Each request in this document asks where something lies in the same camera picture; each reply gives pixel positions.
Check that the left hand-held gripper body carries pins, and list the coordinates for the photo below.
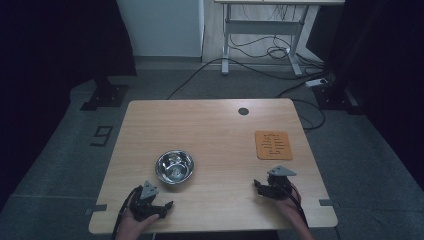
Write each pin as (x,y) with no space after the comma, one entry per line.
(144,203)

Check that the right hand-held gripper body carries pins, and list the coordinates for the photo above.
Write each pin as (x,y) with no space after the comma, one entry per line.
(279,185)

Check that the stainless steel bowl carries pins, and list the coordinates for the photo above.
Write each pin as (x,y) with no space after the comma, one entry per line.
(174,166)

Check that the person's right hand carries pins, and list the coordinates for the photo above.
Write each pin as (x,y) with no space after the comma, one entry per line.
(290,206)

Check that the person's left hand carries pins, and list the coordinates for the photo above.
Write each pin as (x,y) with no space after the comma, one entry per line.
(133,227)

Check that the orange square mat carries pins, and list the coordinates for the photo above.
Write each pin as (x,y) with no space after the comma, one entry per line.
(273,145)

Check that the grey tape strip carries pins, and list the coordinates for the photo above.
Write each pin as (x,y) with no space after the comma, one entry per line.
(326,202)
(96,209)

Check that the black round table grommet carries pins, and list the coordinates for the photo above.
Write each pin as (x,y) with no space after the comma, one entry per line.
(243,111)

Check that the black stand base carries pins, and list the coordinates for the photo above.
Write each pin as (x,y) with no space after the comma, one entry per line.
(106,95)
(335,96)

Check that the white panel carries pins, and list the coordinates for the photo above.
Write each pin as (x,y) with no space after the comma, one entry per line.
(161,28)

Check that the white desk frame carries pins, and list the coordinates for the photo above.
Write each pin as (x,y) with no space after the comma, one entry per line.
(263,28)

